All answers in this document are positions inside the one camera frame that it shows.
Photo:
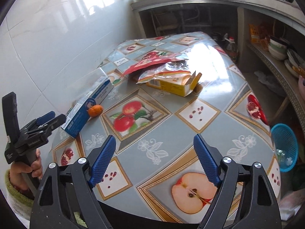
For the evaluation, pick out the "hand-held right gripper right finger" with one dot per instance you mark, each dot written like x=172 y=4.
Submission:
x=206 y=159

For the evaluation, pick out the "blue plastic basket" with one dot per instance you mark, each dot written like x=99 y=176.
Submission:
x=280 y=136

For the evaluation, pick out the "white plastic bag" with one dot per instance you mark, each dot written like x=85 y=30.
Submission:
x=265 y=78

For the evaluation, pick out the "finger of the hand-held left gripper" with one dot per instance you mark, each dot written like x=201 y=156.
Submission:
x=46 y=116
x=56 y=121

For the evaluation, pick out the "clear plastic bottle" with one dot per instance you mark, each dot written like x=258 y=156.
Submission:
x=286 y=158

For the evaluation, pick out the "fruit printed tablecloth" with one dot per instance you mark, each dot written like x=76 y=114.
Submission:
x=166 y=124

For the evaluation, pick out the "orange packets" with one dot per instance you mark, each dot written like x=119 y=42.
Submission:
x=258 y=35

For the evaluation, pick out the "person's left hand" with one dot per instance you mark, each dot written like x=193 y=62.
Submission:
x=21 y=175

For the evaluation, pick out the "tangerine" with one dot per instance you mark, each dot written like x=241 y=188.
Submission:
x=95 y=111

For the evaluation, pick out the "person's left forearm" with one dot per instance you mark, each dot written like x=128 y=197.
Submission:
x=16 y=200

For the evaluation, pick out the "stack of white bowls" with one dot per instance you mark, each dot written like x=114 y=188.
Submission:
x=277 y=50

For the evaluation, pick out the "clear striped snack wrapper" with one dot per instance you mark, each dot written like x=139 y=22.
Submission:
x=162 y=74

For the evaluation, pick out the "blue white carton box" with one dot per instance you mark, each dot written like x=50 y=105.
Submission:
x=88 y=105

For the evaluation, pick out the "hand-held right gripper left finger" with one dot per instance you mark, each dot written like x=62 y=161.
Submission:
x=103 y=162

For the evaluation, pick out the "cooking oil bottle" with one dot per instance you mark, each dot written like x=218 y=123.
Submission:
x=232 y=51

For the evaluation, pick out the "pink basin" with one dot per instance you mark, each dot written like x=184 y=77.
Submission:
x=302 y=82

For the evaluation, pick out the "patterned storage shelf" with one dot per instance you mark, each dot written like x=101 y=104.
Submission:
x=281 y=71

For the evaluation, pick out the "yellow carton box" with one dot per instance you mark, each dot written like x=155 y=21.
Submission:
x=171 y=88

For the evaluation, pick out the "red snack wrapper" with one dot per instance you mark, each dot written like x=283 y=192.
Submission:
x=145 y=64

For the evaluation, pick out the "grey drain pipe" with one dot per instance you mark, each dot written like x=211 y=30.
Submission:
x=182 y=16

